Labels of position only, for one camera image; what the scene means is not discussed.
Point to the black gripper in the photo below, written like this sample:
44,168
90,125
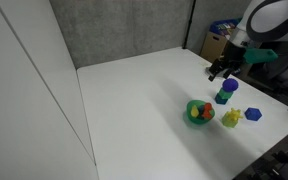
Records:
234,55

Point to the orange toy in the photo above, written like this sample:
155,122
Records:
208,111

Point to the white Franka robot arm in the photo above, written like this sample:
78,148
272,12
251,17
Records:
277,20

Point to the yellow star toy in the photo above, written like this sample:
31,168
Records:
234,114

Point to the small blue toy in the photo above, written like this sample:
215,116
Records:
201,112

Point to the yellow pear toy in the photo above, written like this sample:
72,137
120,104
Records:
194,111

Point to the green bowl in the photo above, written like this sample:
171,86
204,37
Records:
194,120

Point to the purple cylinder block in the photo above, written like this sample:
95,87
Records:
230,85

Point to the green block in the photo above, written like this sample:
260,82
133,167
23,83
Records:
225,93

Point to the cardboard shelf box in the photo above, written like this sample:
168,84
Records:
212,45

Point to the yellow-green block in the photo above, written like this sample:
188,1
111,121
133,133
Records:
229,121

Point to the blue hexagon block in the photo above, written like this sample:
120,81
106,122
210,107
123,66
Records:
253,114

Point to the black pole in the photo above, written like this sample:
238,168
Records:
189,23

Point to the black clamp equipment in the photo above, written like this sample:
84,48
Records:
280,163

